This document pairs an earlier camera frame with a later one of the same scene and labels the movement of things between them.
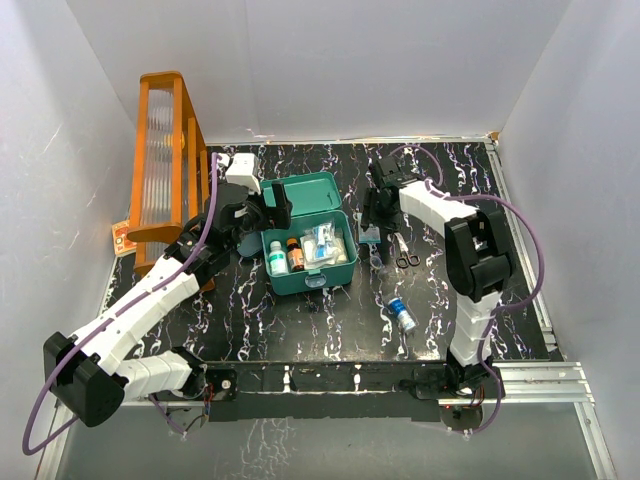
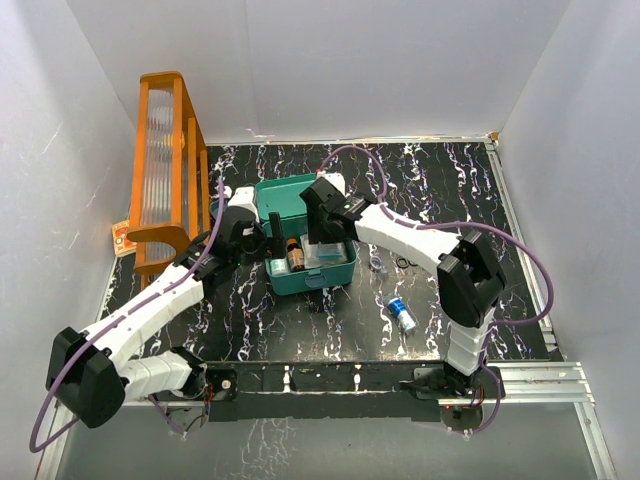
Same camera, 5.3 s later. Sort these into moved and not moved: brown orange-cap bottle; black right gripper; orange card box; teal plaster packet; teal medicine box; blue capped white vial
Moved: teal plaster packet; black right gripper
Not moved: brown orange-cap bottle; blue capped white vial; teal medicine box; orange card box
